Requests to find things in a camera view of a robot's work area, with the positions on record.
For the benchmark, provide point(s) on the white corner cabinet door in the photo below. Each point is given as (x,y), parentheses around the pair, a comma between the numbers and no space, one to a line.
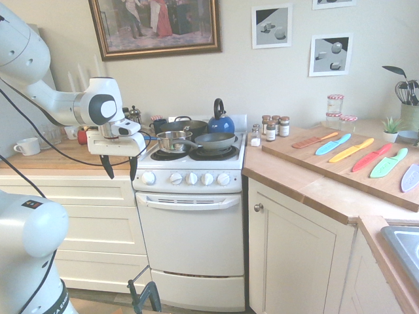
(294,252)

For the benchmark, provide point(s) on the steel sink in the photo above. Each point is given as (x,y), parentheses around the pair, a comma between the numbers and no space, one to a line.
(404,245)

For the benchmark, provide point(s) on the dark wok pan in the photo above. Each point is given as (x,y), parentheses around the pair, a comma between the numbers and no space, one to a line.
(186,126)

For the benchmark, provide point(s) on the grey frying pan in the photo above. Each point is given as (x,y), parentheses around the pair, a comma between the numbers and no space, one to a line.
(216,140)

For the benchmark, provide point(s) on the yellow knife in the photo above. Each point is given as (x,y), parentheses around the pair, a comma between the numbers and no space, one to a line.
(352,150)

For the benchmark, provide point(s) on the grey cube and polyhedron print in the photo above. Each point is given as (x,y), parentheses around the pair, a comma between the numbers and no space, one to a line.
(271,26)

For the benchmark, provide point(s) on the white oven bottom drawer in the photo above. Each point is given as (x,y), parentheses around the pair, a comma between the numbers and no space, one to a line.
(198,289)

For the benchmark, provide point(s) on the dark blue mug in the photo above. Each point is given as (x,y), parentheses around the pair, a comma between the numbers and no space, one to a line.
(158,125)

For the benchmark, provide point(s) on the glass salt shaker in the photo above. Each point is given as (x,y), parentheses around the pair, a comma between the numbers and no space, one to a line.
(255,135)

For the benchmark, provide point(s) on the steel saucepan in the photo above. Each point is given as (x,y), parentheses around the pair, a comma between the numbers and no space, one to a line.
(170,141)

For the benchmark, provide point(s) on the tall glass jar checkered lid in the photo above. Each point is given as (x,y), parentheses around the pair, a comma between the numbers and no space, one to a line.
(335,106)

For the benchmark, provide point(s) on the green utensil holder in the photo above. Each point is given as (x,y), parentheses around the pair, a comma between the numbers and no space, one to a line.
(409,116)

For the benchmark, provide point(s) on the orange knife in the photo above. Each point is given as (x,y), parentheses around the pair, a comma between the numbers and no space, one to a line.
(311,141)

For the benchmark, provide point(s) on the blue kettle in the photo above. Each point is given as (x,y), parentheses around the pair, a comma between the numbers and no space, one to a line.
(221,122)

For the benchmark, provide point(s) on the french press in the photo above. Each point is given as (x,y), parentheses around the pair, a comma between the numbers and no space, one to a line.
(133,116)

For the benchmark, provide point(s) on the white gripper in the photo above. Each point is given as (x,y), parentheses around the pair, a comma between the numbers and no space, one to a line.
(113,144)

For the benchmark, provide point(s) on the green knife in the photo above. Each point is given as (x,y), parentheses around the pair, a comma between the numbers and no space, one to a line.
(388,165)

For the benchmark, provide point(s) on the gold framed painting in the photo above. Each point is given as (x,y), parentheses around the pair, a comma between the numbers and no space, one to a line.
(157,26)

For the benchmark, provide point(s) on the white stove knob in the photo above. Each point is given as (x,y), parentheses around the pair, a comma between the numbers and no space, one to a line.
(191,178)
(207,179)
(175,178)
(223,179)
(148,178)

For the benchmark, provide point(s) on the white drawer cabinet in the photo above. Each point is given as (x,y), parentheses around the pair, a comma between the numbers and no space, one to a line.
(85,225)

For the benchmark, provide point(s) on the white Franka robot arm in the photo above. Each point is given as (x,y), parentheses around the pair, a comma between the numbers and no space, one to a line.
(32,81)

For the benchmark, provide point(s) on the dark plant leaf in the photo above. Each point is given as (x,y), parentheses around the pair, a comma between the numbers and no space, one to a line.
(394,70)

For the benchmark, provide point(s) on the small white cup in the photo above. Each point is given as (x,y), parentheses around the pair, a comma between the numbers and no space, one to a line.
(70,132)

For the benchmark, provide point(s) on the grey bowl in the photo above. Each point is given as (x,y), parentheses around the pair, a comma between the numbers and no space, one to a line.
(407,135)

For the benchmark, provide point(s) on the white coffee mug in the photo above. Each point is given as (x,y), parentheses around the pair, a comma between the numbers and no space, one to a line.
(27,146)

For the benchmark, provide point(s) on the red apple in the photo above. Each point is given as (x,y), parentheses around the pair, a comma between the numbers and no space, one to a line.
(82,136)

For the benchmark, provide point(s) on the purple knife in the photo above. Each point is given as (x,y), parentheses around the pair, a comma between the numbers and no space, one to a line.
(410,178)

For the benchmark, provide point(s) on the short glass jar checkered lid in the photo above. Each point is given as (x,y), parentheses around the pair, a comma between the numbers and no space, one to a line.
(348,122)

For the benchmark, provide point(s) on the metal cabinet knob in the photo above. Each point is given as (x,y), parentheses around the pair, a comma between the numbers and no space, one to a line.
(259,207)

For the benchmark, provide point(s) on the black clamp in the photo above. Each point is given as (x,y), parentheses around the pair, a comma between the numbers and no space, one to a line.
(144,294)

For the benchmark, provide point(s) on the white freestanding oven stove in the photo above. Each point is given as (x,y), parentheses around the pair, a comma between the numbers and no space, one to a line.
(193,209)

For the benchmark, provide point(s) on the wooden cutting board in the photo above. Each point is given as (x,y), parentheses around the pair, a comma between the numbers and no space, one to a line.
(343,167)

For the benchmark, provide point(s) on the glass tumbler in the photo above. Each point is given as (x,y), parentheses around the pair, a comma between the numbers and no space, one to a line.
(52,135)

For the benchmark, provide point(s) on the blue knife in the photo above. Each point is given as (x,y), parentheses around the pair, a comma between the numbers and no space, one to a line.
(332,145)

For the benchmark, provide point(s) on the black whisk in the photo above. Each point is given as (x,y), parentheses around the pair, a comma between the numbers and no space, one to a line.
(402,91)

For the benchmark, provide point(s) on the brown spice jar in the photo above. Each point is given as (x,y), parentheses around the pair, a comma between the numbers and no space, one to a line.
(284,126)
(265,122)
(270,130)
(276,119)

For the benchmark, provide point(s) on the grey sphere and cubes print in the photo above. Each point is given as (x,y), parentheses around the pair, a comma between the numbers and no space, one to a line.
(330,55)

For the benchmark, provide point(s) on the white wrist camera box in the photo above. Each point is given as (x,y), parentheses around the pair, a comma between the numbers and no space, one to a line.
(128,127)

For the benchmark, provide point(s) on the white oven door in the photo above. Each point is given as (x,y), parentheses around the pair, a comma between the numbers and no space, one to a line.
(191,233)

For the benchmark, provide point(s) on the small potted succulent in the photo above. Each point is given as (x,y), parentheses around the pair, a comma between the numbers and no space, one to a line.
(391,127)

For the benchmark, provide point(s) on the red knife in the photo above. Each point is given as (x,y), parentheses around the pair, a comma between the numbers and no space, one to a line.
(370,158)

